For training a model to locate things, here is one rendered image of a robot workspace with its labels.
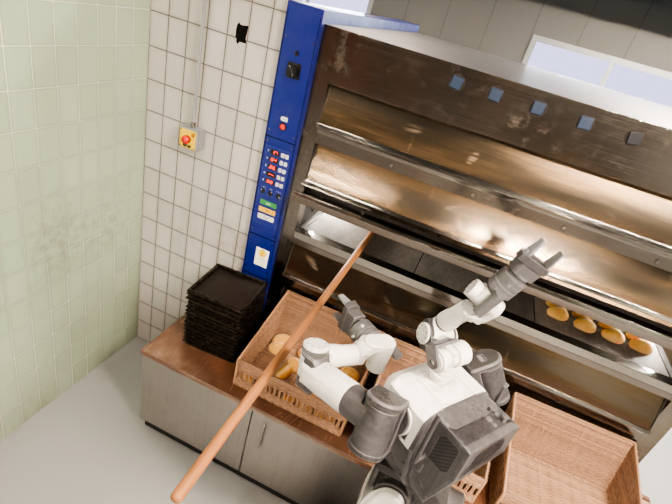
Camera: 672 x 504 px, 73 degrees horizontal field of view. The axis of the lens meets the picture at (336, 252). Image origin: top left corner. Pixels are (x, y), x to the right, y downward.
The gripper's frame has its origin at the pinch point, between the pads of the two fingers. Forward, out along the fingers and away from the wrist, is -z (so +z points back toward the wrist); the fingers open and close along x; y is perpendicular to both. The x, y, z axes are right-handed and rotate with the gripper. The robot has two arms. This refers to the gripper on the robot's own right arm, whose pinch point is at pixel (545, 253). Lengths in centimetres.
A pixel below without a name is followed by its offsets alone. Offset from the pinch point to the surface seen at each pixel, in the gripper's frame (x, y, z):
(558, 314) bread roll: -75, 44, 31
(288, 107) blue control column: 72, 89, 40
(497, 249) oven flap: -25, 47, 23
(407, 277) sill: -12, 56, 63
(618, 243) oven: -52, 36, -10
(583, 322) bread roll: -84, 40, 26
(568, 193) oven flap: -26, 47, -11
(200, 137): 96, 100, 81
